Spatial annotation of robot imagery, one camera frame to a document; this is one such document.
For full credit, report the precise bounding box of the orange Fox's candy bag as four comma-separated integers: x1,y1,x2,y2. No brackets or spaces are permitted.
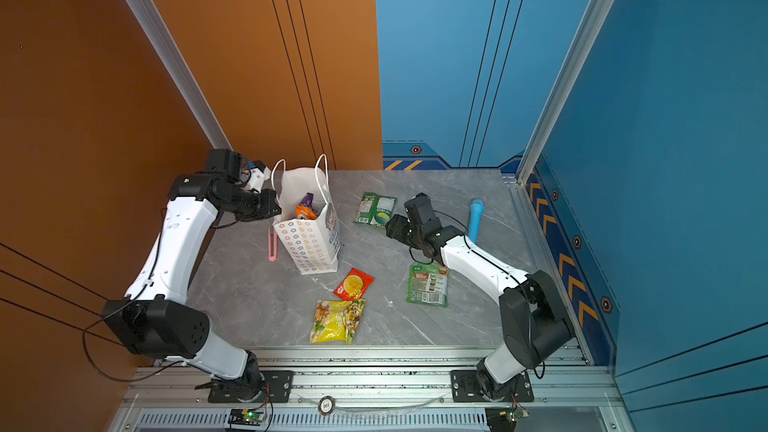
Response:
295,204,317,220

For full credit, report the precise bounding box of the white paper bag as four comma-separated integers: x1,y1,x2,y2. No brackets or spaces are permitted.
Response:
271,154,341,275

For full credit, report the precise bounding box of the yellow snack bag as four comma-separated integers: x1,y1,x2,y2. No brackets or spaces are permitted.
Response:
309,299,366,344

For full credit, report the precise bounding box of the purple Fox's bag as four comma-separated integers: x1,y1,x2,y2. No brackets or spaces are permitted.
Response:
300,192,314,208

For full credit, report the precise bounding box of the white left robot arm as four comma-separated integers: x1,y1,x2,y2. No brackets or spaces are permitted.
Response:
101,149,281,402

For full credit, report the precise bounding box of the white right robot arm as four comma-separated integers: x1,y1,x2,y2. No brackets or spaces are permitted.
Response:
385,193,576,401

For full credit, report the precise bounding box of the green white snack bag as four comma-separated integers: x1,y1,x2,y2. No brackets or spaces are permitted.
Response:
406,263,450,307

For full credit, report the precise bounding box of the pink utility knife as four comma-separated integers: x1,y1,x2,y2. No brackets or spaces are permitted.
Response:
268,228,279,262

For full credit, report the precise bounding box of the red yellow snack packet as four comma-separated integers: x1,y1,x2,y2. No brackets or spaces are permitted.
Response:
334,268,375,301

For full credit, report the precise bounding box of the blue cylinder tool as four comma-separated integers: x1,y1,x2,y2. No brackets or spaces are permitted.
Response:
467,199,484,243

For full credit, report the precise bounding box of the green circuit board left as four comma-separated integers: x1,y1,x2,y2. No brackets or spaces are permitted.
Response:
226,408,268,431

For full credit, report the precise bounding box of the green circuit board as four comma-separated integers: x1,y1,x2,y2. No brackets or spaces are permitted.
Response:
226,408,268,431
485,408,529,432

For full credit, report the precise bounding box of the green circuit board right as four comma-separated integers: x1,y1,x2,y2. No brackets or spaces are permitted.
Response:
485,408,529,432

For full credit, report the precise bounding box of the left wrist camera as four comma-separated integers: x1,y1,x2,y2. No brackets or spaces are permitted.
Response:
246,160,271,192

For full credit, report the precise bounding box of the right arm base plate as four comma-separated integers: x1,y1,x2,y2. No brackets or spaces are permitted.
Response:
450,370,534,403

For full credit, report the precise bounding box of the aluminium rail frame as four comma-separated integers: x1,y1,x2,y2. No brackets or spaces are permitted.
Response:
111,342,632,431

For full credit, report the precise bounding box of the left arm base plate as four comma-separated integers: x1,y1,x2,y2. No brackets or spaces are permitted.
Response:
195,370,294,404

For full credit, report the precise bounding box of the aluminium corner post left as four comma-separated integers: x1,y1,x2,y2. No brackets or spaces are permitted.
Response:
125,0,232,149

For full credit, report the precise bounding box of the aluminium corner post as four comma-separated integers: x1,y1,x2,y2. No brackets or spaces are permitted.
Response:
515,0,615,186
125,0,232,149

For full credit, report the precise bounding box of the aluminium corner post right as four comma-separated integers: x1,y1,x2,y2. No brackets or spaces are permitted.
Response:
515,0,615,186

